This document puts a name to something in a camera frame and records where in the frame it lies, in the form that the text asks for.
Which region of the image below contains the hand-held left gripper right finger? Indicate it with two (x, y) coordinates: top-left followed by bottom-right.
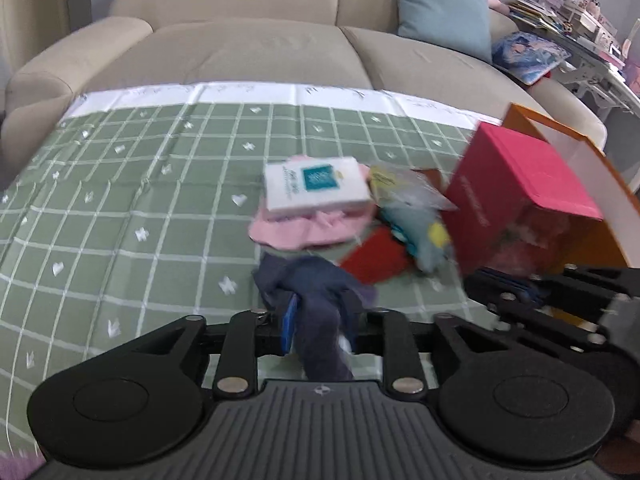
(350, 309), (546, 402)

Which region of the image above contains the red lidded box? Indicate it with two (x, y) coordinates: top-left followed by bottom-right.
(440, 122), (605, 281)

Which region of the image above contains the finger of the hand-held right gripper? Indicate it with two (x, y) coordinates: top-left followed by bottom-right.
(465, 284), (610, 347)
(474, 265), (640, 302)

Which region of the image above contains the beige sofa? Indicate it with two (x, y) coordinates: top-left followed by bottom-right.
(0, 0), (608, 193)

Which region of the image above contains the navy blue sock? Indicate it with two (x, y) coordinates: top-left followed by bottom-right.
(251, 252), (378, 381)

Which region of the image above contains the white desk shelf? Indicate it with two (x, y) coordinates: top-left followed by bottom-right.
(542, 0), (631, 56)

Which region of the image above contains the cream door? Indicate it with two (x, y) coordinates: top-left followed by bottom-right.
(0, 0), (71, 76)

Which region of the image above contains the pile of books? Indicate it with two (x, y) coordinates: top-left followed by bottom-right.
(507, 0), (566, 31)

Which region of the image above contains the white tissue pack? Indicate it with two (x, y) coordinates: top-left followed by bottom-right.
(262, 156), (373, 221)

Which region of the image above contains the orange cardboard box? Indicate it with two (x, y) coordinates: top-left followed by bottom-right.
(501, 102), (640, 271)

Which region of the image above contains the printed cartoon pillow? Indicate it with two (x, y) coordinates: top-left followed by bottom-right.
(491, 31), (571, 86)

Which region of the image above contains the pink cloth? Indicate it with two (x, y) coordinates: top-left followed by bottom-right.
(248, 155), (373, 250)

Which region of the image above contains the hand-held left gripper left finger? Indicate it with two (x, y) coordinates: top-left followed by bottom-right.
(95, 294), (301, 402)

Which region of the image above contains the light blue pillow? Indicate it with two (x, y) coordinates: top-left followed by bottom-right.
(396, 0), (493, 63)

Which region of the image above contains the blue plush in plastic bag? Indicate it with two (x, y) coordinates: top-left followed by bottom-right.
(370, 162), (458, 273)

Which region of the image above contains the green checked tablecloth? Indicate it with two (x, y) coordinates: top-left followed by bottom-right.
(0, 82), (506, 461)

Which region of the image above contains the white desk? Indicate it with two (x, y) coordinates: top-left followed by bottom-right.
(510, 0), (640, 111)

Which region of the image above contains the red pouch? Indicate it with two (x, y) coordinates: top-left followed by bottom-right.
(340, 225), (416, 286)

